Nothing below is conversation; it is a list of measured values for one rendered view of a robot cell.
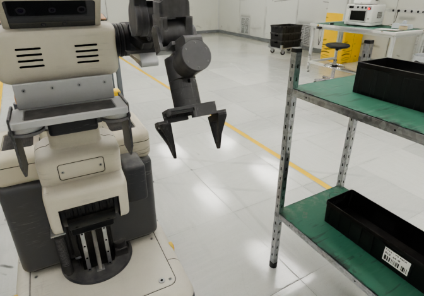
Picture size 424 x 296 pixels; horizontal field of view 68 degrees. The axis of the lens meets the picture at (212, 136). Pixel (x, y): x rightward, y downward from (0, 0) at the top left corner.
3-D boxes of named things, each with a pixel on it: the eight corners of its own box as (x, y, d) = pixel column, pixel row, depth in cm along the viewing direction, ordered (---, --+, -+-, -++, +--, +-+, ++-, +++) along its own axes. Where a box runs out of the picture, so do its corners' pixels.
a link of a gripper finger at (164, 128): (202, 153, 63) (193, 107, 63) (168, 161, 61) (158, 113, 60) (193, 153, 70) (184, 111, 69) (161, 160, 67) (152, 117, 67)
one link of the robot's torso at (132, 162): (65, 213, 115) (50, 153, 105) (141, 193, 127) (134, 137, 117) (72, 264, 94) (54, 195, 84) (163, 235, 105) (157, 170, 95)
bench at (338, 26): (333, 66, 591) (341, 20, 557) (413, 85, 473) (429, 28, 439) (303, 71, 557) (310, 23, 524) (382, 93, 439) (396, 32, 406)
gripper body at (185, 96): (217, 109, 65) (210, 73, 65) (169, 118, 61) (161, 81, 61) (207, 113, 71) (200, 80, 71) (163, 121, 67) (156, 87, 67)
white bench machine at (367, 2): (355, 23, 512) (361, -8, 493) (382, 26, 480) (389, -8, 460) (342, 24, 493) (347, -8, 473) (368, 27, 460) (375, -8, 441)
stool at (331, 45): (312, 79, 506) (317, 40, 481) (345, 81, 495) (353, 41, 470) (313, 88, 461) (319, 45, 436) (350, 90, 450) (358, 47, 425)
